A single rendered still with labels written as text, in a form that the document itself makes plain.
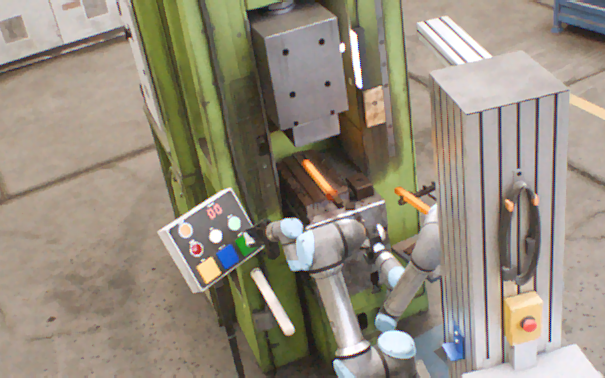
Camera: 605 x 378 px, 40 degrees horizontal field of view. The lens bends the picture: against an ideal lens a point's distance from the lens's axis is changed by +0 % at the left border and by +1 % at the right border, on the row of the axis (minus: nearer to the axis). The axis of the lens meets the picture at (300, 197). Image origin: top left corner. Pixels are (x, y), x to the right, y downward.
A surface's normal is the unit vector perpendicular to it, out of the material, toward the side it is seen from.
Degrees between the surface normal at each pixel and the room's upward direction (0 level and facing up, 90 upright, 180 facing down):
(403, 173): 90
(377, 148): 90
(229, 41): 90
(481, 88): 0
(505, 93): 0
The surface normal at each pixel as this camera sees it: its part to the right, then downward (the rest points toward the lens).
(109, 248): -0.14, -0.83
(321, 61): 0.36, 0.47
